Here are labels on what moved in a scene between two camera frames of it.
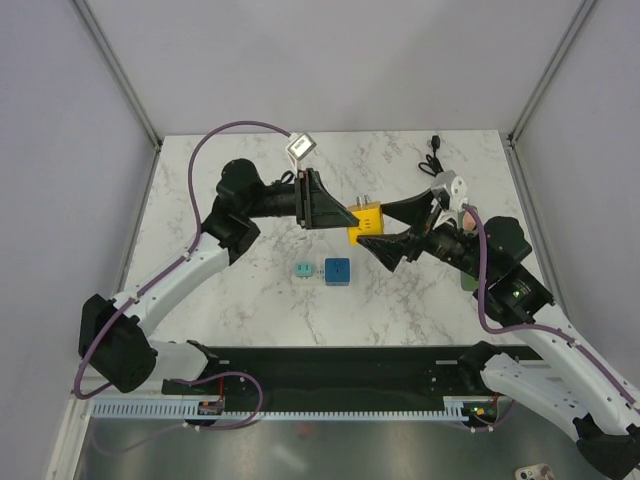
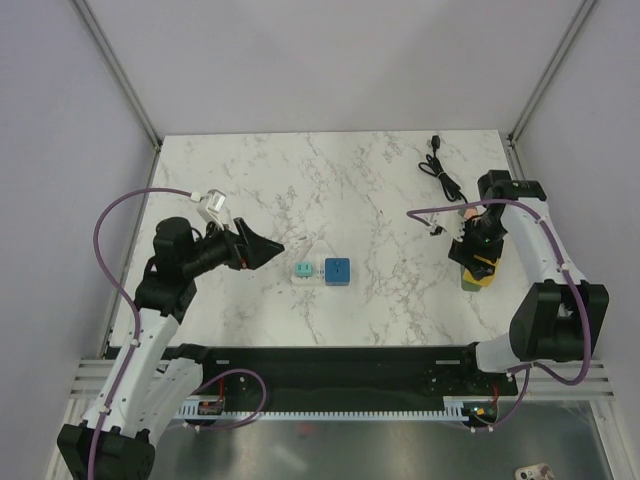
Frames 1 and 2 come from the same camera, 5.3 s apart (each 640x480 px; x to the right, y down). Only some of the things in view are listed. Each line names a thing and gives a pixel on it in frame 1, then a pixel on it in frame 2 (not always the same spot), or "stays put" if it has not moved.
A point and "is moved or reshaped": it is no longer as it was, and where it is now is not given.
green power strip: [468, 283] stays put
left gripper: [315, 207] to [241, 255]
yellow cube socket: [370, 217] is moved or reshaped
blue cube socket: [337, 271] stays put
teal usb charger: [304, 270] stays put
